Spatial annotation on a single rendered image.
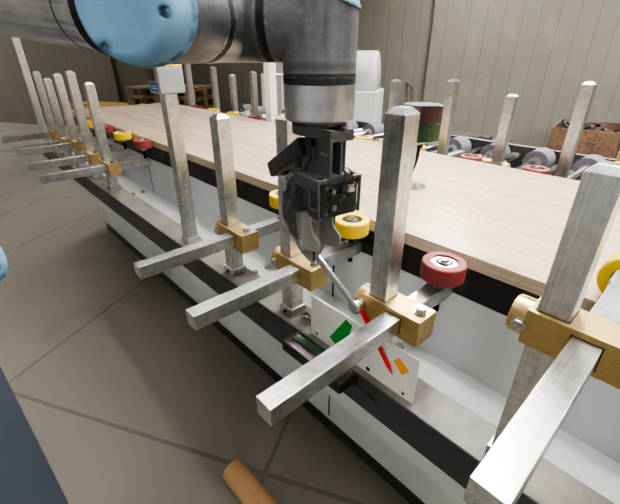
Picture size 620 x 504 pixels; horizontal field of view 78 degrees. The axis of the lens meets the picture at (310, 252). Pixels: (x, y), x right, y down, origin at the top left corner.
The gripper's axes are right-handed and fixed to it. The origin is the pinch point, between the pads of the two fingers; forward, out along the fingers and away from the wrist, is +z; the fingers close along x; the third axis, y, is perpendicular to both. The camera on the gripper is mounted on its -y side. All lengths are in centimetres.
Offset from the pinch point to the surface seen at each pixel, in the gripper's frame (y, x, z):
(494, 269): 12.6, 32.5, 7.3
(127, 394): -90, -30, 96
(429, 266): 7.0, 21.0, 5.8
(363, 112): -290, 260, 27
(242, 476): -28, -7, 89
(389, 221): 6.4, 10.3, -5.1
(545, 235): 11, 53, 6
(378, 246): 4.8, 10.1, -0.3
